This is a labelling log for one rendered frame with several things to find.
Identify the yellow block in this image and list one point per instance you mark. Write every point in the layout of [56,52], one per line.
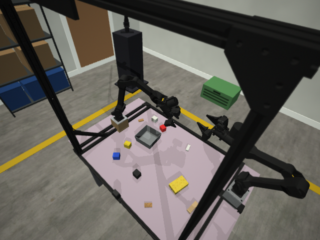
[127,144]

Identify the yellow sponge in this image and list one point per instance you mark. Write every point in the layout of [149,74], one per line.
[178,184]

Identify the blue block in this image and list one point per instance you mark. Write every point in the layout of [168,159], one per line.
[116,156]

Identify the red block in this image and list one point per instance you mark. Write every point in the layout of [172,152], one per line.
[162,128]

